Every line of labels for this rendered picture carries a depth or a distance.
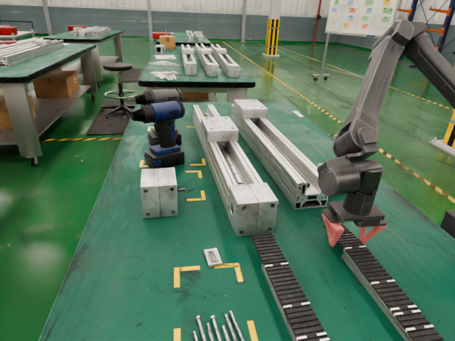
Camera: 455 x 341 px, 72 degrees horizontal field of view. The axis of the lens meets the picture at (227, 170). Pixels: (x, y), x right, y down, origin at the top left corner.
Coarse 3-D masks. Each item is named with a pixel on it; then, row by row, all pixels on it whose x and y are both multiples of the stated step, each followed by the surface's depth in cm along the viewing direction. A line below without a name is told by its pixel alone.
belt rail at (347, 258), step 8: (344, 256) 70; (352, 264) 68; (360, 272) 65; (360, 280) 65; (368, 288) 62; (376, 296) 60; (384, 304) 59; (384, 312) 58; (392, 320) 56; (400, 328) 55; (408, 336) 53
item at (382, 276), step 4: (384, 272) 63; (364, 276) 63; (368, 276) 62; (372, 276) 62; (376, 276) 62; (380, 276) 62; (384, 276) 62; (388, 276) 62; (368, 280) 61; (372, 280) 61; (376, 280) 61; (380, 280) 62
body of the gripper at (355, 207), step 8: (352, 192) 66; (360, 192) 64; (344, 200) 69; (352, 200) 66; (360, 200) 65; (368, 200) 65; (336, 208) 68; (344, 208) 68; (352, 208) 66; (360, 208) 66; (368, 208) 66; (376, 208) 69; (344, 216) 66; (352, 216) 66; (360, 216) 66; (368, 216) 66; (376, 216) 66; (384, 216) 67
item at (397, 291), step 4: (392, 288) 59; (396, 288) 60; (400, 288) 60; (376, 292) 59; (380, 292) 59; (384, 292) 59; (388, 292) 59; (392, 292) 59; (396, 292) 59; (400, 292) 59; (404, 292) 59; (380, 296) 58; (384, 296) 58; (388, 296) 58; (392, 296) 58; (396, 296) 58
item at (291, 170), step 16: (240, 128) 140; (256, 128) 123; (272, 128) 124; (256, 144) 119; (272, 144) 116; (288, 144) 109; (272, 160) 103; (288, 160) 104; (304, 160) 98; (272, 176) 104; (288, 176) 90; (304, 176) 97; (288, 192) 91; (304, 192) 87; (320, 192) 88
